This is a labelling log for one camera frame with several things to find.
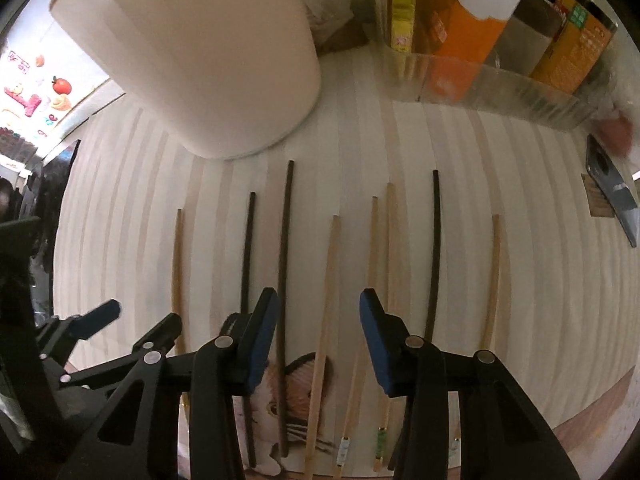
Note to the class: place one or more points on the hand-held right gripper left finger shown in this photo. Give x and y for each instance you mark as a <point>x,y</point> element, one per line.
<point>260,342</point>

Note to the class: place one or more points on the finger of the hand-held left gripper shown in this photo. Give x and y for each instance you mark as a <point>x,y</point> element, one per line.
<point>102,312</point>
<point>160,332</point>

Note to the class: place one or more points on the colourful fruit stickers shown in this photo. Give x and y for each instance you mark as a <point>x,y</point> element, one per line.
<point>35,95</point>

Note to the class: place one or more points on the clear ribbed plastic tray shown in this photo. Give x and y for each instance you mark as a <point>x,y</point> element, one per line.
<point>500,87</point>

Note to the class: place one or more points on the short black chopstick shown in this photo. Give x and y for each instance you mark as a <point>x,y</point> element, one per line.
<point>247,255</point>

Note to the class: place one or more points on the white cylindrical chopstick holder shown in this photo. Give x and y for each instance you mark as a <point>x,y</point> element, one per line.
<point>200,55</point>

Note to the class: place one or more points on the brown card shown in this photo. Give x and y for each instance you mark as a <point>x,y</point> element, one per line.
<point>595,202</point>

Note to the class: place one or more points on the orange box with dark top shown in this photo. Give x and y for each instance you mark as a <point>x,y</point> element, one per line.
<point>575,45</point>

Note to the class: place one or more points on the grey packet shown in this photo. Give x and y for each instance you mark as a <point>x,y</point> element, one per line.
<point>525,35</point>

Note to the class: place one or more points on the yellow box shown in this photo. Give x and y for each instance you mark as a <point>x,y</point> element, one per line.
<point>403,5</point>

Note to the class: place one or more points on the wooden chopstick green band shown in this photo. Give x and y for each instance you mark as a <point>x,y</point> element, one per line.
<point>391,240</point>

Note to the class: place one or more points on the wooden chopstick white band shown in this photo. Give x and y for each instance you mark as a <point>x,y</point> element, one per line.
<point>371,240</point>

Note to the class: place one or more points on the orange labelled sauce bottle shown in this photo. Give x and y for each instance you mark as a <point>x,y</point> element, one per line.
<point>475,15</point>

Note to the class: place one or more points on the dark smartphone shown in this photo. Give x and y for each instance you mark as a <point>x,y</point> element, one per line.
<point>612,195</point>

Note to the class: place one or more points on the long black chopstick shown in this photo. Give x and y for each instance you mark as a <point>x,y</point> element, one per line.
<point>285,260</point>

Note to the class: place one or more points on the clear plastic bag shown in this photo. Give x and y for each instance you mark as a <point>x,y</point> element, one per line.
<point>327,5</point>

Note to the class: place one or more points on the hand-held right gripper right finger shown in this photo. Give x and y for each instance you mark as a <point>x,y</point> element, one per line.
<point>375,342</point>

